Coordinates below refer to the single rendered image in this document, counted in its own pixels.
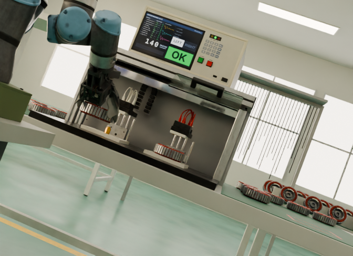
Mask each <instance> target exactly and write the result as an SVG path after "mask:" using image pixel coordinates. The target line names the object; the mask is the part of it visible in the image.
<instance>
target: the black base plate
mask: <svg viewBox="0 0 353 256"><path fill-rule="evenodd" d="M28 116H30V117H31V118H34V119H37V120H39V121H42V122H44V123H47V124H49V125H52V126H54V127H57V128H59V129H62V130H64V131H67V132H69V133H71V134H74V135H76V136H79V137H82V138H84V139H87V140H89V141H92V142H94V143H97V144H99V145H102V146H104V147H107V148H109V149H111V150H114V151H116V152H119V153H121V154H124V155H127V156H129V157H132V158H134V159H137V160H139V161H141V162H144V163H146V164H149V165H151V166H154V167H156V168H159V169H161V170H164V171H166V172H168V173H171V174H173V175H176V176H179V177H181V178H184V179H186V180H189V181H191V182H194V183H196V184H198V185H201V186H203V187H206V188H208V189H211V190H215V189H216V187H217V185H218V183H219V181H218V180H216V179H213V177H212V176H209V175H207V174H204V173H202V172H199V171H197V170H194V169H191V168H189V167H188V168H180V167H178V166H175V165H173V164H170V163H168V162H165V161H163V160H161V159H158V158H156V157H153V156H151V155H148V154H146V153H144V152H143V151H144V150H143V149H141V148H139V147H136V146H134V145H131V144H129V145H126V144H122V143H118V142H115V141H113V140H110V139H108V138H106V137H103V136H101V135H98V134H96V133H93V132H90V131H87V130H85V129H82V128H81V125H80V124H77V123H72V122H69V121H67V120H64V119H60V118H57V117H54V116H51V115H47V114H43V113H40V112H37V111H33V110H30V113H29V115H28Z"/></svg>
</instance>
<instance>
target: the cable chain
mask: <svg viewBox="0 0 353 256"><path fill-rule="evenodd" d="M148 87H150V86H147V85H145V84H143V85H142V86H141V88H140V91H139V94H138V98H137V101H136V103H135V105H134V110H136V111H139V110H138V109H139V107H138V106H140V104H141V102H142V99H143V96H142V95H144V94H145V92H146V89H147V88H148ZM157 92H158V90H157V89H155V88H153V87H152V91H151V94H152V95H150V96H149V97H150V98H148V102H147V105H146V107H145V108H146V109H144V113H145V114H147V115H149V112H150V111H149V110H151V107H150V106H152V103H153V102H154V99H155V96H156V95H157Z"/></svg>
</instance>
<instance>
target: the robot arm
mask: <svg viewBox="0 0 353 256"><path fill-rule="evenodd" d="M97 1H98V0H64V1H63V4H62V7H61V10H60V13H59V14H57V15H48V17H47V41H48V42H50V43H56V44H59V45H61V44H67V45H80V46H91V47H90V55H89V62H90V63H89V67H90V68H89V69H88V73H87V79H86V80H85V81H84V82H83V83H82V84H81V85H80V93H79V96H78V99H77V101H76V102H75V103H77V107H79V106H80V105H81V104H82V102H84V100H85V101H88V102H90V103H93V104H95V105H97V106H99V107H101V106H102V105H103V104H104V103H105V101H106V97H107V96H108V95H109V98H107V106H108V111H107V117H108V118H109V119H110V118H111V117H112V118H113V120H114V122H115V123H116V121H117V119H118V115H119V94H118V91H117V90H116V87H115V86H114V85H115V84H114V83H113V82H112V81H113V80H111V79H114V78H116V79H119V77H120V74H121V72H120V71H118V70H117V69H116V68H114V66H115V63H116V61H117V60H118V59H117V58H116V56H117V51H118V45H119V38H120V35H121V22H122V19H121V17H120V16H119V15H118V14H117V13H115V12H113V11H111V10H106V9H104V10H99V11H97V12H95V15H94V11H95V8H96V5H97ZM47 6H48V0H0V81H1V82H3V83H7V84H9V83H10V81H11V79H12V76H13V69H14V62H15V54H16V50H17V48H18V46H19V44H20V42H21V40H22V38H23V36H24V34H26V33H27V32H29V31H30V30H31V28H32V27H33V25H34V22H35V21H36V19H37V18H38V17H39V16H40V15H41V13H42V12H43V11H44V10H45V8H46V7H47ZM93 15H94V17H93ZM75 103H74V104H75Z"/></svg>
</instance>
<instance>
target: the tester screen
mask: <svg viewBox="0 0 353 256"><path fill-rule="evenodd" d="M202 34H203V32H201V31H198V30H195V29H192V28H189V27H186V26H183V25H180V24H177V23H175V22H172V21H169V20H166V19H163V18H161V17H158V16H154V15H151V14H148V13H147V14H146V17H145V19H144V21H143V24H142V26H141V29H140V31H139V34H138V36H137V39H136V42H135V43H134V46H133V48H135V49H138V50H141V51H144V52H146V53H149V54H152V55H154V56H157V57H160V58H163V59H165V60H168V61H172V62H174V63H177V64H179V65H182V66H185V67H188V68H189V67H190V66H186V65H183V64H181V63H178V62H175V61H173V60H170V59H167V58H165V55H166V53H167V51H168V48H169V46H170V47H173V48H176V49H179V50H182V51H185V52H188V53H190V54H193V55H194V54H195V52H194V51H190V50H188V49H185V48H182V47H179V46H176V45H174V44H171V41H172V38H173V37H176V38H179V39H182V40H185V41H188V42H191V43H193V44H196V45H197V47H198V44H199V42H200V39H201V36H202ZM146 38H149V39H152V40H154V41H157V42H159V46H158V48H156V47H153V46H150V45H147V44H145V43H144V42H145V39H146ZM136 43H140V44H143V45H145V46H148V47H151V48H154V49H156V50H159V51H163V52H164V53H163V56H162V55H159V54H156V53H153V52H150V51H148V50H145V49H142V48H139V47H136V46H135V45H136ZM197 47H196V49H197ZM195 51H196V50H195ZM192 59H193V58H192ZM190 64H191V63H190Z"/></svg>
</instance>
